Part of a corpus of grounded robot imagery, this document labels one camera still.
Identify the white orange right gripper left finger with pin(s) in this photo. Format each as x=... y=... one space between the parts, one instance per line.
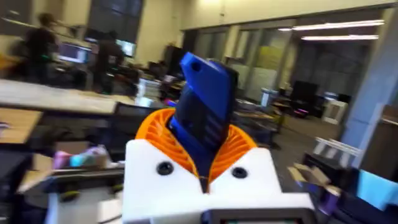
x=149 y=183

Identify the white orange right gripper right finger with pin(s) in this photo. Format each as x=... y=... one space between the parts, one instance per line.
x=248 y=177

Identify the blue electric screwdriver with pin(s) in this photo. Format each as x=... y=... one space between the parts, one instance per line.
x=203 y=109

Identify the black office chair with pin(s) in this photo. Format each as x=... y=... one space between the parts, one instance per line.
x=124 y=130

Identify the open cardboard box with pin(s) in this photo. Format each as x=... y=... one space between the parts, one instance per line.
x=312 y=177

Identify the cardboard box with colourful items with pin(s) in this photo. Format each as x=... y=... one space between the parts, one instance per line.
x=79 y=157

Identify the white cabinet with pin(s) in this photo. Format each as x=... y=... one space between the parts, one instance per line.
x=334 y=112

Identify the long pale desk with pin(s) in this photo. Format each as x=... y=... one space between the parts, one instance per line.
x=62 y=96

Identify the person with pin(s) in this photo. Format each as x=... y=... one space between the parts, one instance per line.
x=105 y=60
x=38 y=46

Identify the computer monitor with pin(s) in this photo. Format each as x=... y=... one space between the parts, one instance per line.
x=73 y=53
x=127 y=47

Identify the wooden desk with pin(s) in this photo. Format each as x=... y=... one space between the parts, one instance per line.
x=17 y=124

